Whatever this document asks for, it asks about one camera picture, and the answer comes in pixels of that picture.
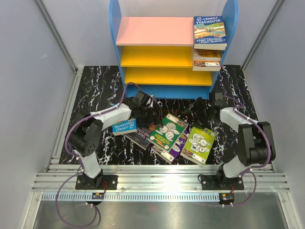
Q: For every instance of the light blue 26-storey book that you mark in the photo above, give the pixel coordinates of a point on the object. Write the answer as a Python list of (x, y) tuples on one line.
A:
[(124, 124)]

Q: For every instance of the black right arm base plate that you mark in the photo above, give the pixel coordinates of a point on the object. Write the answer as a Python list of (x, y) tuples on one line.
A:
[(212, 182)]

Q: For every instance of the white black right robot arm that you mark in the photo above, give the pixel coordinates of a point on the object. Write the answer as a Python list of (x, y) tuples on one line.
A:
[(255, 142)]

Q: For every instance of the right small circuit board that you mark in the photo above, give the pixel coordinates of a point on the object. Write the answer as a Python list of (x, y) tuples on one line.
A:
[(227, 197)]

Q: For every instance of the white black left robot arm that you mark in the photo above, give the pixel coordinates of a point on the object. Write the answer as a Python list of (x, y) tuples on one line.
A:
[(83, 138)]

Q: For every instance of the aluminium mounting rail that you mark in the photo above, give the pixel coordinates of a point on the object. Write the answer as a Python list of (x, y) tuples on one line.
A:
[(159, 178)]

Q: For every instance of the dark tale of two cities book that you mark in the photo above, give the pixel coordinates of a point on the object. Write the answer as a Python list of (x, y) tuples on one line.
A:
[(140, 137)]

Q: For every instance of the blue 91-storey treehouse book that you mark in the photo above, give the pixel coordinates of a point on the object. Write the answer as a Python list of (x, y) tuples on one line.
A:
[(209, 33)]

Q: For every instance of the lime green treehouse book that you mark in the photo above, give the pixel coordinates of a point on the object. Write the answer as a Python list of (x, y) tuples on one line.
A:
[(198, 145)]

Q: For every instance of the blue pink yellow bookshelf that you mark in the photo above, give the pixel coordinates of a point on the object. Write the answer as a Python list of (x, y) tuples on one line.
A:
[(154, 54)]

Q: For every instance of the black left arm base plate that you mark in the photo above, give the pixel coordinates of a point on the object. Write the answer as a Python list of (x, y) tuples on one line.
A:
[(108, 182)]

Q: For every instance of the purple treehouse book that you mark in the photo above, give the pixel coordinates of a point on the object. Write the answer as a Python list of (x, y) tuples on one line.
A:
[(175, 151)]

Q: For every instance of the small circuit board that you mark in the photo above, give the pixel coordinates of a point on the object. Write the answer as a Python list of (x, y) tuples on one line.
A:
[(227, 197), (98, 196)]

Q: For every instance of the left small circuit board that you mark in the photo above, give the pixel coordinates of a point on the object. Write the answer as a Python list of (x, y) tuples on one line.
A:
[(98, 196)]

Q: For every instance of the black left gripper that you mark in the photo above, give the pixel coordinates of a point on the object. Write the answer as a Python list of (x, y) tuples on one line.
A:
[(151, 119)]

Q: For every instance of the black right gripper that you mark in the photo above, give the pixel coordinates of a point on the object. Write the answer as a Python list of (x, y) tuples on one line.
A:
[(200, 122)]

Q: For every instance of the slotted grey cable duct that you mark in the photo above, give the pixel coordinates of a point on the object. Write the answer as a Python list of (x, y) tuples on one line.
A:
[(133, 197)]

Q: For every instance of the yellow 130-storey treehouse book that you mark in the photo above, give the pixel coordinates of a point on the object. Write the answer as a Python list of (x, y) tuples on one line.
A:
[(206, 60)]

